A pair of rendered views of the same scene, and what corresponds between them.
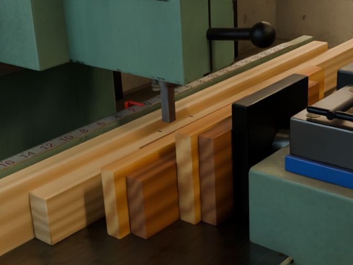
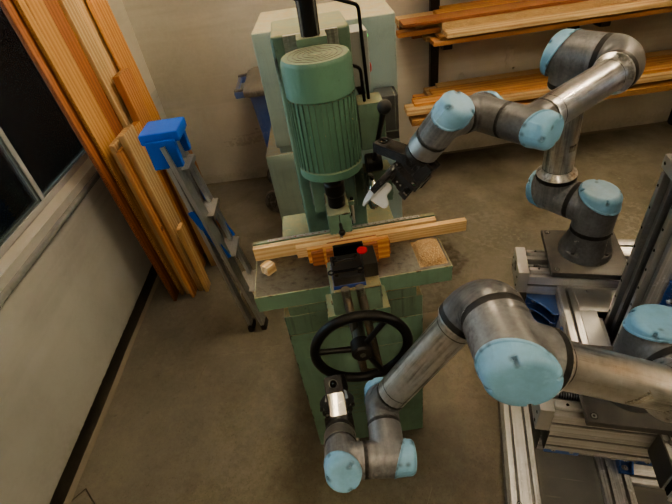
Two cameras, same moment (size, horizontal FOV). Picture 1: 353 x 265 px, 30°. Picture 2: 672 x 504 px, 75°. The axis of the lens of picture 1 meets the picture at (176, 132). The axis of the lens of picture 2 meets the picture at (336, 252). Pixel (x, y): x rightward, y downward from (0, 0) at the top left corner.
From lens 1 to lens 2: 1.04 m
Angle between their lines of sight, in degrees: 44
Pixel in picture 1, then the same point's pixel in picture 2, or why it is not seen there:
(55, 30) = (321, 203)
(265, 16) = not seen: outside the picture
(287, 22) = not seen: outside the picture
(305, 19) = not seen: outside the picture
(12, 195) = (291, 245)
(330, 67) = (428, 229)
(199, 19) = (335, 220)
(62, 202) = (300, 250)
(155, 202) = (316, 259)
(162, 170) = (318, 253)
